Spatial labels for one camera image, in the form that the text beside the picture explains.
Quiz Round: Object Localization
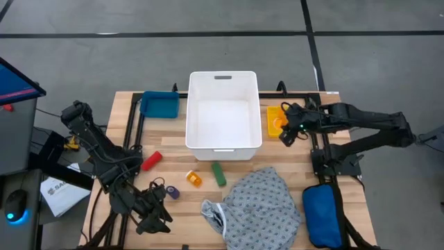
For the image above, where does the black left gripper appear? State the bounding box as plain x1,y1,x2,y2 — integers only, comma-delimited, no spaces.
126,183,173,235

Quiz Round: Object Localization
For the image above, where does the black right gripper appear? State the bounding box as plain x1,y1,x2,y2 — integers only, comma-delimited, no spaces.
279,101,311,147

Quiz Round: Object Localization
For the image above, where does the purple bandage roll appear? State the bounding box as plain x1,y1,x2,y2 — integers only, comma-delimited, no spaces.
165,185,181,201

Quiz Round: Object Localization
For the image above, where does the red bandage roll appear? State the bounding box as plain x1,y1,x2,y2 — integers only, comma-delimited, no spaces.
140,150,164,172

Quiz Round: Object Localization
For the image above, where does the green bandage roll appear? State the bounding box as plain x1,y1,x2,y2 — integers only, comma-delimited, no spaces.
211,161,228,188

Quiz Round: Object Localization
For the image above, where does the grey patterned hospital gown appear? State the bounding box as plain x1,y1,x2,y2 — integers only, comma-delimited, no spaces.
200,166,302,250

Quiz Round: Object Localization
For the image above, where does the white perforated plastic basket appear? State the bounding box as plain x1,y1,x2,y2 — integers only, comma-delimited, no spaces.
185,70,263,162

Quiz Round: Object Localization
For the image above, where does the small yellow plastic tray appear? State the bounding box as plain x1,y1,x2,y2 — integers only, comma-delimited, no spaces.
266,106,289,139

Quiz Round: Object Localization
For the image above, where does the white printed booklet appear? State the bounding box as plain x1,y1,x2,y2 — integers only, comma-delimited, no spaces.
40,162,92,218

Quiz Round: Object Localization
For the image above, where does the blue zip pouch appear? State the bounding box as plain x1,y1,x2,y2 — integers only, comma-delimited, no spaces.
301,182,351,250

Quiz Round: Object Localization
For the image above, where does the small blue plastic tray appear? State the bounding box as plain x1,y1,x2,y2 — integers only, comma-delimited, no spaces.
139,90,180,119

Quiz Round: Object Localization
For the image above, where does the black desk stand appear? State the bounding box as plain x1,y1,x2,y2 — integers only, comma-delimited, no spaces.
29,130,94,191

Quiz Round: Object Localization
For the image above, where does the dark grey mouse desk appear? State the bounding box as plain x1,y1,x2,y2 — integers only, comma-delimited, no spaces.
0,169,44,250

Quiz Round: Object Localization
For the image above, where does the black lit computer mouse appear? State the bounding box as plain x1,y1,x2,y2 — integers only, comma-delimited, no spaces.
3,189,28,223

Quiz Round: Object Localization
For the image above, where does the grey stand foot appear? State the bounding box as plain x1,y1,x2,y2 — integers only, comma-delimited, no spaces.
413,124,444,153

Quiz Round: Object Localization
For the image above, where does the grey desk cabinet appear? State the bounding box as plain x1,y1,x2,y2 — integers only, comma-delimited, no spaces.
0,98,38,176

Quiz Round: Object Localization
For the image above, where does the computer monitor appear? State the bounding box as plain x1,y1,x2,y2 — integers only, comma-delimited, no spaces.
0,57,47,107

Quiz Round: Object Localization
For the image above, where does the black aluminium table frame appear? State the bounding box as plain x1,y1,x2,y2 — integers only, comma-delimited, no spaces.
78,90,381,250

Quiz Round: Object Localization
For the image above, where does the yellow cable connector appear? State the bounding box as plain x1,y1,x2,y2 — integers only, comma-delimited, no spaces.
63,135,80,151

